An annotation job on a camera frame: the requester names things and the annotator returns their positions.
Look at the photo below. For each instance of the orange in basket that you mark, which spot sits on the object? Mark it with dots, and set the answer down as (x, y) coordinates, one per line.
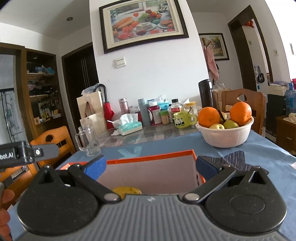
(241, 113)
(208, 116)

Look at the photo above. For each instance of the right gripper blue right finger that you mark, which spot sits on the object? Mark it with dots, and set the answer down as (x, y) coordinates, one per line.
(217, 174)

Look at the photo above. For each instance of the yellow fruit in box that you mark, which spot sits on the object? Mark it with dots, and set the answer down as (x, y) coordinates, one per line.
(125, 190)

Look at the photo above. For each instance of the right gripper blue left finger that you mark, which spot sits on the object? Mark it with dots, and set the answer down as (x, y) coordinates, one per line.
(86, 175)

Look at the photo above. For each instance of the blue water jug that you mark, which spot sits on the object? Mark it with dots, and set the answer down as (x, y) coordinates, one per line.
(290, 99)

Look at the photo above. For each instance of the green apple in basket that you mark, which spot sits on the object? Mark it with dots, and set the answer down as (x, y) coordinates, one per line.
(230, 124)

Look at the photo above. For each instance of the blue tablecloth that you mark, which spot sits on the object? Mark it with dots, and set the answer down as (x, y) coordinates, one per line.
(139, 220)

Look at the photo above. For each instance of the left gloved hand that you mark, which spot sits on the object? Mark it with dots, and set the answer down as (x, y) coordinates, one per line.
(6, 197)

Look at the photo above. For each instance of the red folded umbrella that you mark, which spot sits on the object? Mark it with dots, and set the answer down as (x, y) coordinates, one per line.
(108, 112)

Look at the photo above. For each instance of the yellow apple in basket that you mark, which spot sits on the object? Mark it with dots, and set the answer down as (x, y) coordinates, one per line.
(217, 126)

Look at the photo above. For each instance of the wooden chair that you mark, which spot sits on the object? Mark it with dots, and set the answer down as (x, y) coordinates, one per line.
(60, 137)
(256, 100)
(18, 180)

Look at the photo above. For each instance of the wooden chair left near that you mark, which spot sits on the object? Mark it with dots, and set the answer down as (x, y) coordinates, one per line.
(18, 180)

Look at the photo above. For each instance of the small framed picture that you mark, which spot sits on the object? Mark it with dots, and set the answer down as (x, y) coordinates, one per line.
(216, 43)

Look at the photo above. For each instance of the paper shopping bag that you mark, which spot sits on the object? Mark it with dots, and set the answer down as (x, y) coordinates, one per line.
(91, 111)

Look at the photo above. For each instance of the dark lidded bottle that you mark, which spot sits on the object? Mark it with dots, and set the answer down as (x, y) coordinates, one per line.
(175, 107)

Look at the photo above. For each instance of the orange in basket right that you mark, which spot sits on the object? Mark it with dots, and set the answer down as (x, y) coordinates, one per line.
(241, 113)

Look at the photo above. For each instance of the dark wooden cabinet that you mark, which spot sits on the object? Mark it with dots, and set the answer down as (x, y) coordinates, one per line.
(37, 90)

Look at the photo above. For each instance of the orange cardboard box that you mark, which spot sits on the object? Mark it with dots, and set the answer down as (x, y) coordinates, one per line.
(169, 173)

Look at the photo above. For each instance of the wooden chair left far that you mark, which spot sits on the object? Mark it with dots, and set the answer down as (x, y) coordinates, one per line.
(60, 137)

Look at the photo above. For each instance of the green panda mug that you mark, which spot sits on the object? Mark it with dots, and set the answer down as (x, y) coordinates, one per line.
(184, 119)

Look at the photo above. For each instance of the clear glass mug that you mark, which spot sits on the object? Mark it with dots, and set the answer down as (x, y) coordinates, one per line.
(87, 140)

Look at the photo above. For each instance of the grey tall bottle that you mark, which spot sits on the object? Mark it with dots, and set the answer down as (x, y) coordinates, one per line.
(143, 106)

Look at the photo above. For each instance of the black thermos bottle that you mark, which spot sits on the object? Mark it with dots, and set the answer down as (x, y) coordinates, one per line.
(206, 93)

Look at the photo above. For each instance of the orange in basket left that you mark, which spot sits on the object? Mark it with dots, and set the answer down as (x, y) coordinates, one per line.
(208, 116)

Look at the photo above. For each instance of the tissue box teal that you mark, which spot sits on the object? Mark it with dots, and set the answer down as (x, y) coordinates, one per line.
(129, 124)

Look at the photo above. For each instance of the pink thermos bottle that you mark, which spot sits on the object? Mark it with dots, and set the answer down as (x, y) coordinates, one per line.
(124, 106)

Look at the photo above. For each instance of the white fruit basket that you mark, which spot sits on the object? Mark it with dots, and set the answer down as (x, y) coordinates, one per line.
(227, 138)

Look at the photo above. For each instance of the white wall switch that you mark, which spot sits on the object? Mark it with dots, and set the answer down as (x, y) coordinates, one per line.
(119, 62)

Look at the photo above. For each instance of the pink hanging cloth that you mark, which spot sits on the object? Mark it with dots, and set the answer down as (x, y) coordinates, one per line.
(211, 64)

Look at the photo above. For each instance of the framed food painting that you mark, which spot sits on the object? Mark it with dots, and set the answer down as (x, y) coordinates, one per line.
(130, 23)

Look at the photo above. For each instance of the wooden chair far right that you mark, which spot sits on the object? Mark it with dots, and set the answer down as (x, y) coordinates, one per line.
(256, 100)

